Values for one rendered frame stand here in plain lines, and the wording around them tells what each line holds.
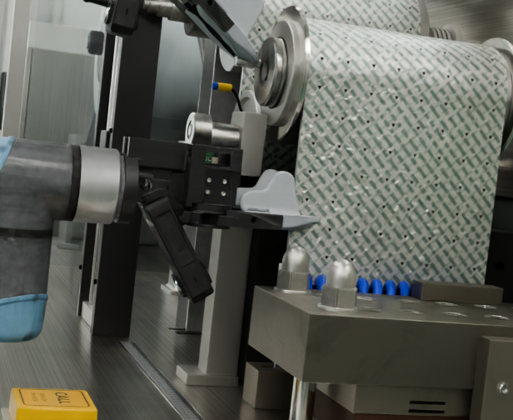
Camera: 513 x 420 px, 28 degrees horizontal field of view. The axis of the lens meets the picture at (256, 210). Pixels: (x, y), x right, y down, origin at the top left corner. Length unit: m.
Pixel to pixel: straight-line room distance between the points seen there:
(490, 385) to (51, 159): 0.45
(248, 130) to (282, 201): 0.12
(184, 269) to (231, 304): 0.14
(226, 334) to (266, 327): 0.18
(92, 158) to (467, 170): 0.42
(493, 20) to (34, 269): 0.71
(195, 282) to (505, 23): 0.57
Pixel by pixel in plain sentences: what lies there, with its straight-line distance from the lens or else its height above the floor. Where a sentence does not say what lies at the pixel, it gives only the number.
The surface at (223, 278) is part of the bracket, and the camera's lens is 1.16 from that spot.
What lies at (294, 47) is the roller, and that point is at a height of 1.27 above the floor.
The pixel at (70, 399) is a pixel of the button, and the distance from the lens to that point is 0.96.
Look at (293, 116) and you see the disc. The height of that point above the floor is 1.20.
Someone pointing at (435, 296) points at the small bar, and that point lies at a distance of 1.10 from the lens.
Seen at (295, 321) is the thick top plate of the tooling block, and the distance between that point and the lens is 0.93.
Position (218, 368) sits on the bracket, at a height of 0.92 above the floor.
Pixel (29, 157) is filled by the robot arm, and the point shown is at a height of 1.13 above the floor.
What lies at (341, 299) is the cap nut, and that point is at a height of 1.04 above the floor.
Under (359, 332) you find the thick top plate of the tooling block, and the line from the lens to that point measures 0.92.
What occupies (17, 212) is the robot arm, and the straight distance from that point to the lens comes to 1.00.
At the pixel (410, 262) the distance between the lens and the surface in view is 1.15.
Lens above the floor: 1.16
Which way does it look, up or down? 3 degrees down
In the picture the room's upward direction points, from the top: 6 degrees clockwise
